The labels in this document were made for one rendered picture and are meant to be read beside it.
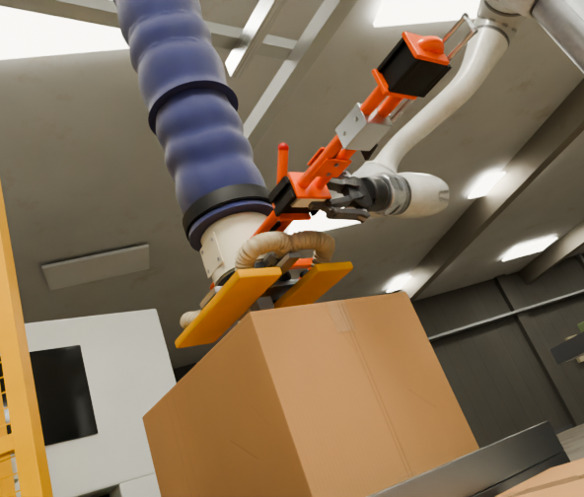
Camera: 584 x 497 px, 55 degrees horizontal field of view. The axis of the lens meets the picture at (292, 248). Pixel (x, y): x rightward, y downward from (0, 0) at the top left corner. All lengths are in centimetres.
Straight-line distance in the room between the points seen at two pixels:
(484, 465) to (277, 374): 39
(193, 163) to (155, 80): 27
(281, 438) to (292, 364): 12
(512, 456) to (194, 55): 114
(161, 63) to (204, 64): 11
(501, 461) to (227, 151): 86
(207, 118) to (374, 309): 61
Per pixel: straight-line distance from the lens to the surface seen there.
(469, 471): 105
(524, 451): 118
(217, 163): 132
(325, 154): 103
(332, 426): 99
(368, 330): 112
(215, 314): 119
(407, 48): 92
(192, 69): 149
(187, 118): 141
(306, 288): 123
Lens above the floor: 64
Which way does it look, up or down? 23 degrees up
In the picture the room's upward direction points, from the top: 21 degrees counter-clockwise
